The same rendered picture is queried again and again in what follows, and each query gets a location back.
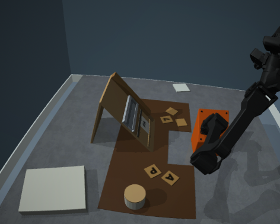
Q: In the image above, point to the grey cylinder with tan lid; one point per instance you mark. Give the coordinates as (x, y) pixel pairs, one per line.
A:
(134, 196)

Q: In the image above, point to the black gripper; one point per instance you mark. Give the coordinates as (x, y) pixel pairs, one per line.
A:
(272, 44)

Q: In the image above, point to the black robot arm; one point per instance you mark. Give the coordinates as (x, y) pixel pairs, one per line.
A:
(253, 105)

